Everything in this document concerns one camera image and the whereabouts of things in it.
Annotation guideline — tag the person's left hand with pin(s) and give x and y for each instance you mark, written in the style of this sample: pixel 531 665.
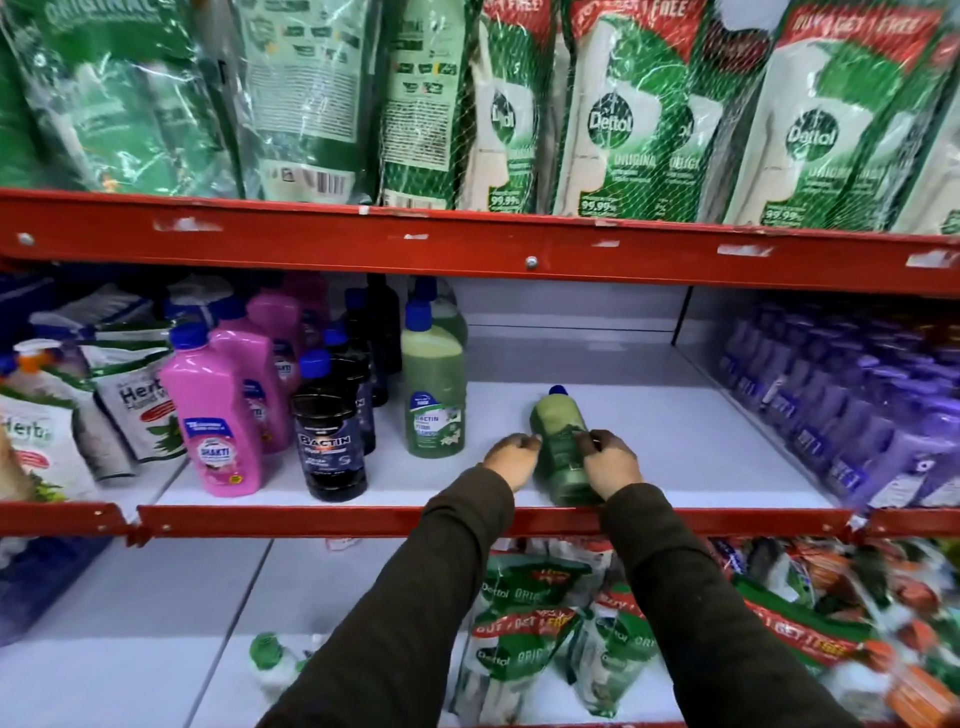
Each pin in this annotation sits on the person's left hand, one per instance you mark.
pixel 511 461

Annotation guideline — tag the pile of netted green pouches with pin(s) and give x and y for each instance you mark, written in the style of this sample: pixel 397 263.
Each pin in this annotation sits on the pile of netted green pouches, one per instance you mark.
pixel 525 637

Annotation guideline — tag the person's right hand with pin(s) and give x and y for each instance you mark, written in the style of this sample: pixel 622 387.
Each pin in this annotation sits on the person's right hand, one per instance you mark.
pixel 613 465

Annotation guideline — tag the tall green cleaner bottle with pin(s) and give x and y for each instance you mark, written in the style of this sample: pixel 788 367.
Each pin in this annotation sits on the tall green cleaner bottle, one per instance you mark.
pixel 448 311
pixel 433 390

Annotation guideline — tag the pink cleaner bottle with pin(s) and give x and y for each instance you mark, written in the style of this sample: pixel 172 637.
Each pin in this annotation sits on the pink cleaner bottle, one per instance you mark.
pixel 259 375
pixel 276 319
pixel 214 420
pixel 309 296

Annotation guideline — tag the pile of orange green pouches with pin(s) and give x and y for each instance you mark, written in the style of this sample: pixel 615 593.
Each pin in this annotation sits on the pile of orange green pouches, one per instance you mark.
pixel 847 600

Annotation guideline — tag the dark blue packet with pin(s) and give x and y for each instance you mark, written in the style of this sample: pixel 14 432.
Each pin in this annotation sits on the dark blue packet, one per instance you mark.
pixel 41 585

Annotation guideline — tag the row of green refill pouches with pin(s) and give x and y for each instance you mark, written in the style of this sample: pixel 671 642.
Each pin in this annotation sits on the row of green refill pouches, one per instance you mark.
pixel 480 97

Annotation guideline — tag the person's right fingers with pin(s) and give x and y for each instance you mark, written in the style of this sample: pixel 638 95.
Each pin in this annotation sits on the person's right fingers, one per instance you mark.
pixel 588 441

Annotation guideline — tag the person's left forearm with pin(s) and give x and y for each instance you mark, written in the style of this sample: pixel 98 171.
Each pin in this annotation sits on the person's left forearm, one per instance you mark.
pixel 405 607

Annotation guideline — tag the black cleaner bottle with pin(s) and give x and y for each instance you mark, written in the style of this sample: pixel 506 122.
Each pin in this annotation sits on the black cleaner bottle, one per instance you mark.
pixel 373 352
pixel 387 322
pixel 328 442
pixel 364 390

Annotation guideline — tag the person's right forearm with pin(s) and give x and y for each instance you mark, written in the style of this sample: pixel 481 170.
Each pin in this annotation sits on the person's right forearm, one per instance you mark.
pixel 697 615

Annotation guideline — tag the white shelf board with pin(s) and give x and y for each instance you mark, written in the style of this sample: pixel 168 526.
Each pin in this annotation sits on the white shelf board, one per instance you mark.
pixel 675 442

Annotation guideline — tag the red metal shelf beam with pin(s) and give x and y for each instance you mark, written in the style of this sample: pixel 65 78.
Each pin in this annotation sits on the red metal shelf beam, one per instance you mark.
pixel 450 244
pixel 300 519

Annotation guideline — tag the small green capped bottle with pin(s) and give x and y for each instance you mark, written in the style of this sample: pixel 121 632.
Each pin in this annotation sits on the small green capped bottle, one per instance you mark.
pixel 271 660

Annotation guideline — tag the group of purple bottles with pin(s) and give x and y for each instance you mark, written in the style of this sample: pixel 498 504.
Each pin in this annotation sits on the group of purple bottles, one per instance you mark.
pixel 862 405

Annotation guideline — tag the person's left fingers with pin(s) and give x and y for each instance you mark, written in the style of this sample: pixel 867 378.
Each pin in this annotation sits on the person's left fingers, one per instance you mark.
pixel 529 442

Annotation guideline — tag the small green cleaner bottle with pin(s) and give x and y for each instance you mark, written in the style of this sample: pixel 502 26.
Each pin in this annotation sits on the small green cleaner bottle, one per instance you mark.
pixel 561 435

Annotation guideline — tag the white herbal refill pouch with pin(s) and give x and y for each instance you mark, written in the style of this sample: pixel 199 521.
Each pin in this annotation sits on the white herbal refill pouch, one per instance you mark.
pixel 97 435
pixel 41 450
pixel 139 397

